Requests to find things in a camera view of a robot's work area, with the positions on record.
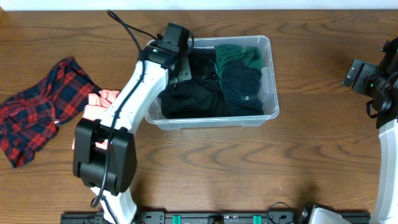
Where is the large black garment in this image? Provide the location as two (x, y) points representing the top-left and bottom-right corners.
(158, 49), (231, 119)

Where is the clear plastic storage bin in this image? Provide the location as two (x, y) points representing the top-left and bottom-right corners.
(145, 35), (279, 130)

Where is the dark navy garment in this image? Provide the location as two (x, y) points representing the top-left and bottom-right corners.
(222, 62), (264, 116)

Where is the dark green garment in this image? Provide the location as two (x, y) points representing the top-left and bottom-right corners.
(215, 44), (264, 79)

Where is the pink garment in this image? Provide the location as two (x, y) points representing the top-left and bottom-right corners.
(72, 89), (121, 151)

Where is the red navy plaid shirt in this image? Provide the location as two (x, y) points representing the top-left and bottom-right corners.
(1, 57), (101, 168)

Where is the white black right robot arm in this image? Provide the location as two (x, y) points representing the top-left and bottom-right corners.
(298, 39), (397, 224)

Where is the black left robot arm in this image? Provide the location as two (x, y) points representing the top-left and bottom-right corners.
(73, 45), (191, 223)

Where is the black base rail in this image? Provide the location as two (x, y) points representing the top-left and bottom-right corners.
(60, 212), (371, 224)

